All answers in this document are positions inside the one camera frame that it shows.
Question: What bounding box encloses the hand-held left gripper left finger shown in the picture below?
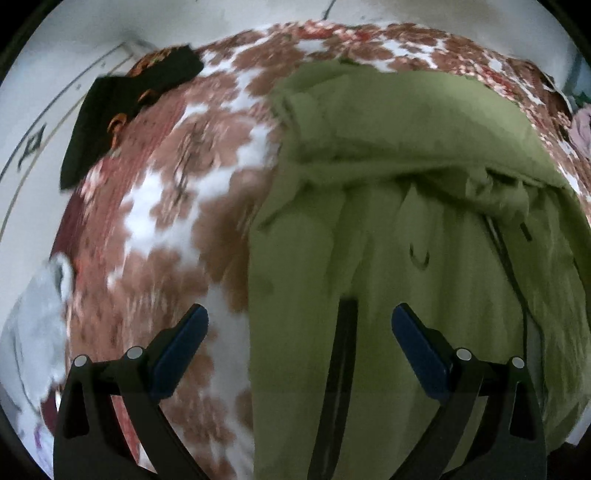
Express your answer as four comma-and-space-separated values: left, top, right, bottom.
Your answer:
53, 303, 209, 480

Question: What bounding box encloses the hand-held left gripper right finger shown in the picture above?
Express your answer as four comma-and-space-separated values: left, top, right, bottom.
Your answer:
391, 303, 548, 480

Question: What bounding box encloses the green hooded jacket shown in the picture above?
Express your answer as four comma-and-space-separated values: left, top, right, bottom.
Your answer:
248, 60, 591, 480

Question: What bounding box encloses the floral bed blanket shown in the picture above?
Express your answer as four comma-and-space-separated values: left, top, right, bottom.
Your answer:
39, 22, 591, 480

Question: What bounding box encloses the white crumpled cloth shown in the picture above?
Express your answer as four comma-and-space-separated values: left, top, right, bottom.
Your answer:
0, 256, 75, 467

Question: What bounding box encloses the black cloth with orange pattern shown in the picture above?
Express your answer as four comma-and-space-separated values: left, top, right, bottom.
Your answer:
59, 44, 205, 190

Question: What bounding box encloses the white headboard with ornament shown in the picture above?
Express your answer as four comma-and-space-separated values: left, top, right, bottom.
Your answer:
0, 39, 153, 250

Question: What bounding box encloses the pink cloth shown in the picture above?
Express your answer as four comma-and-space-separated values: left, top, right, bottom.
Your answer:
568, 107, 591, 160

